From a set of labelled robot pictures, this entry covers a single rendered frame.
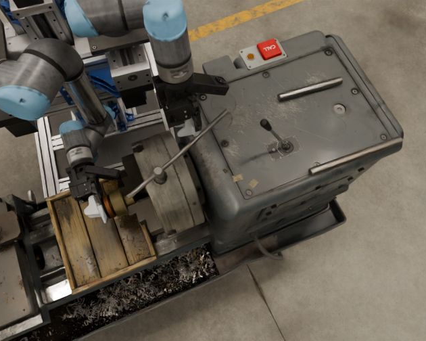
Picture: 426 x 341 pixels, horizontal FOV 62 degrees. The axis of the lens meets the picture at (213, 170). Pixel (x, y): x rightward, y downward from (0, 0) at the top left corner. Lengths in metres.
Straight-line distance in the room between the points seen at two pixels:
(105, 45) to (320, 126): 0.76
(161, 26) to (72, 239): 0.90
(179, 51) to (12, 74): 0.45
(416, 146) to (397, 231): 0.63
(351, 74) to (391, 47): 1.97
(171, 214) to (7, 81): 0.52
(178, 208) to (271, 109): 0.39
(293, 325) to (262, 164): 1.39
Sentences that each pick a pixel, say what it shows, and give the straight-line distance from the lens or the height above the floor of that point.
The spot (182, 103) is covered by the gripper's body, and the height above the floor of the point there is 1.47.
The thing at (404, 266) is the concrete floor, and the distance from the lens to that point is 2.46.
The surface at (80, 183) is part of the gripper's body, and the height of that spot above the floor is 1.12.
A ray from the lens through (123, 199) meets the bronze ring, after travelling 1.10.
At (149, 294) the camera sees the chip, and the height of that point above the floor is 0.58.
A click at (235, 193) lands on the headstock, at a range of 0.93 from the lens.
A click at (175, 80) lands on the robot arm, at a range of 0.74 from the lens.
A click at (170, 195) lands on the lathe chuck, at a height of 1.21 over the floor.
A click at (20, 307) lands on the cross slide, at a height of 0.97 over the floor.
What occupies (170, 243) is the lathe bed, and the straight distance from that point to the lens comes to 1.30.
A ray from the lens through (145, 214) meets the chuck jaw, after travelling 1.08.
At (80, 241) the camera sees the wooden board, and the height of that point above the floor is 0.88.
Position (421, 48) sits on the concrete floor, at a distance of 3.25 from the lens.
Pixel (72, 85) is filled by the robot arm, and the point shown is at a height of 1.26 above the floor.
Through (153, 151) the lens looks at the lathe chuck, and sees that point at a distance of 1.01.
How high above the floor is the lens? 2.14
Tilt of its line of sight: 69 degrees down
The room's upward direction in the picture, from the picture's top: 3 degrees clockwise
